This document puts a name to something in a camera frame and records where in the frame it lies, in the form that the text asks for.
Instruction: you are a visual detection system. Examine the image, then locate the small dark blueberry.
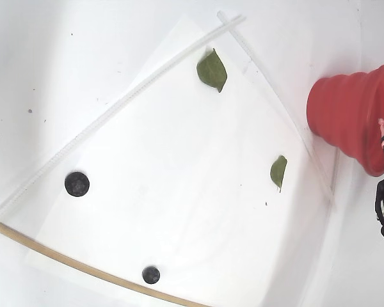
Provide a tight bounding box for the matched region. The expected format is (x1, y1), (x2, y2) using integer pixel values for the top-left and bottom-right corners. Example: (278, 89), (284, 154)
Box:
(141, 265), (161, 285)

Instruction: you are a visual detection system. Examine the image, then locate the red collapsible silicone cup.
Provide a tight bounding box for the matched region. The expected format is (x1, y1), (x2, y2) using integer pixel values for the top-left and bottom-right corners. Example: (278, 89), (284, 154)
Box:
(306, 63), (384, 177)

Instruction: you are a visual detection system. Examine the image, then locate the small narrow green leaf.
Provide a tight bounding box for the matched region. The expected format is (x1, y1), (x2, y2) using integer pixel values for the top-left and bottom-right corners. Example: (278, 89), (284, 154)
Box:
(269, 155), (288, 193)

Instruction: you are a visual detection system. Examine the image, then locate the white paper sheet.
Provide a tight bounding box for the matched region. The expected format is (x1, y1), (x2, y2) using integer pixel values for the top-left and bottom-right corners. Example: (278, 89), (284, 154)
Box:
(24, 12), (332, 307)

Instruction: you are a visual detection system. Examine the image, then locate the large green leaf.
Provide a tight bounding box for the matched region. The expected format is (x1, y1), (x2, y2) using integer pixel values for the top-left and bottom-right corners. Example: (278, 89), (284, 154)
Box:
(196, 47), (228, 93)

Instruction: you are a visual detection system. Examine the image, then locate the long white ridged rod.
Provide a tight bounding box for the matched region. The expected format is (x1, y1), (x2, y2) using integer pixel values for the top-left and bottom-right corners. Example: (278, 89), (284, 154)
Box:
(216, 10), (337, 209)
(0, 14), (246, 233)

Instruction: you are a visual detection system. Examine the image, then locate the large dark blueberry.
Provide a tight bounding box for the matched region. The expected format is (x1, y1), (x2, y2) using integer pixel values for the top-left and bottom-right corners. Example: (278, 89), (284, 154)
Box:
(64, 171), (91, 198)

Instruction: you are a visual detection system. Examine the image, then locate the long wooden dowel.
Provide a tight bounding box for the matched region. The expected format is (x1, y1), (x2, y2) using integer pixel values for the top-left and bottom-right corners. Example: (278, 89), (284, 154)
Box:
(0, 214), (214, 307)

